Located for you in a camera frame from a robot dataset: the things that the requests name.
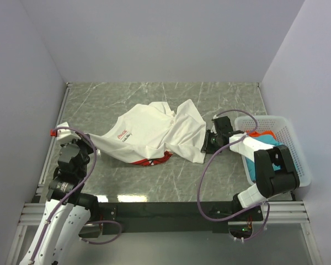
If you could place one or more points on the orange t-shirt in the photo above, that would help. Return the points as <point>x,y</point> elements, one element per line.
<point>258,134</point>

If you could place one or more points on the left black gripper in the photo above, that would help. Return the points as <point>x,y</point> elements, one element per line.
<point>86,141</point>

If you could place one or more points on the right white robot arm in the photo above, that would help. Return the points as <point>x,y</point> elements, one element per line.
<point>285,180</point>

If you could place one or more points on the white plastic laundry basket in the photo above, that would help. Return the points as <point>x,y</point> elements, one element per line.
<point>285,134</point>

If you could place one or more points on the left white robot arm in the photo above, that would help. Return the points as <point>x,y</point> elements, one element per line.
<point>67,209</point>

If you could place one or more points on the white red-print t-shirt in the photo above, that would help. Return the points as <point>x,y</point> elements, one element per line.
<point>150,134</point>

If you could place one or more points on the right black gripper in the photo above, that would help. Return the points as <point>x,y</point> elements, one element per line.
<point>208,134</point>

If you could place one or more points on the blue t-shirt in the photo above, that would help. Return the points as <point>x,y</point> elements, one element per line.
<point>266,159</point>

